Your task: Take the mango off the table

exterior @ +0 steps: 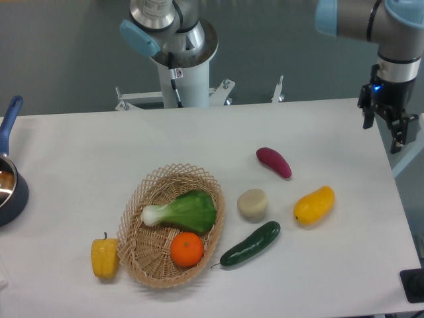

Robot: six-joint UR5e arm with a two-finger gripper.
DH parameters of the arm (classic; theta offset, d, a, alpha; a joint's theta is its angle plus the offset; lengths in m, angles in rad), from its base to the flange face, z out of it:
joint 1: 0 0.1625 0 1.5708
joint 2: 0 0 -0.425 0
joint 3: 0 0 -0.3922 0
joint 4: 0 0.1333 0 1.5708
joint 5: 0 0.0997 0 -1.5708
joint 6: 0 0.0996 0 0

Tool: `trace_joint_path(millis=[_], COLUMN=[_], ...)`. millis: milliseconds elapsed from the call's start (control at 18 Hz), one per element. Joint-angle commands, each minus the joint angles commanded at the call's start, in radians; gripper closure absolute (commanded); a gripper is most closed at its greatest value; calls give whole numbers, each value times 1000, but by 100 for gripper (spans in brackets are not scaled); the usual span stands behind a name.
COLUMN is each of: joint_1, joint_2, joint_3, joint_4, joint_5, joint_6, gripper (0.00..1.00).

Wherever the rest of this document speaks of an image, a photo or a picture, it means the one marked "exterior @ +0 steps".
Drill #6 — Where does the yellow bell pepper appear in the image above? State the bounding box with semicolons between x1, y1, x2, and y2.
91;232;119;280

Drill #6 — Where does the purple sweet potato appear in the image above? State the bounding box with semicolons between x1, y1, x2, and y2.
256;147;292;179

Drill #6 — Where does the green cucumber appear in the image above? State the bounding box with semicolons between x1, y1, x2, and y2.
211;221;281;268

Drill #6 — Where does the blue handled saucepan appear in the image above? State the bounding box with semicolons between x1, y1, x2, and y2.
1;95;29;226

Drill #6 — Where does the yellow mango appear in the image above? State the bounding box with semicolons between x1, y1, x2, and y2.
293;185;335;225

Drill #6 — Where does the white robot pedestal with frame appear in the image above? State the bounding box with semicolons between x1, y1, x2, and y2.
114;19;286;112

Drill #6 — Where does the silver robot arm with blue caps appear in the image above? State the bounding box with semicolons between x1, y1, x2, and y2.
119;1;423;153

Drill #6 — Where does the black cable on pedestal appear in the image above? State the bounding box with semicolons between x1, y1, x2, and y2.
167;52;184;109

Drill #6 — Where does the green bok choy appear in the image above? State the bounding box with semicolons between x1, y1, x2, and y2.
140;190;217;233

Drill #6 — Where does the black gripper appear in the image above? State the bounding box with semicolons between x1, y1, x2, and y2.
357;64;418;154

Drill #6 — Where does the orange fruit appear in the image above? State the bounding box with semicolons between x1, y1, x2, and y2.
170;232;204;267

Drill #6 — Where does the black device at table edge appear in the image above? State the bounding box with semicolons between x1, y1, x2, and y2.
399;268;423;303

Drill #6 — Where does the woven wicker basket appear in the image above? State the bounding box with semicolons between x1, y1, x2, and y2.
117;164;225;288

